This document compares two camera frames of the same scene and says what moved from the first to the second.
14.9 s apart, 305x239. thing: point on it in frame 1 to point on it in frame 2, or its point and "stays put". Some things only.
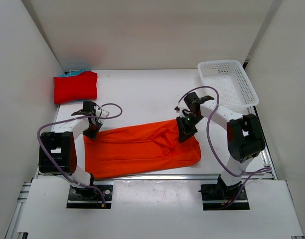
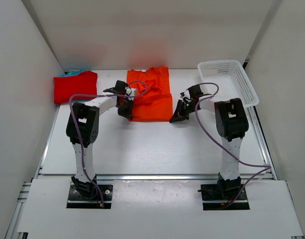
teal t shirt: (74, 72) stays put
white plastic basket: (235, 92) stays put
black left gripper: (93, 128) to (125, 109)
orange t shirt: (149, 147) to (154, 102)
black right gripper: (185, 124) to (183, 109)
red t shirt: (83, 86) stays put
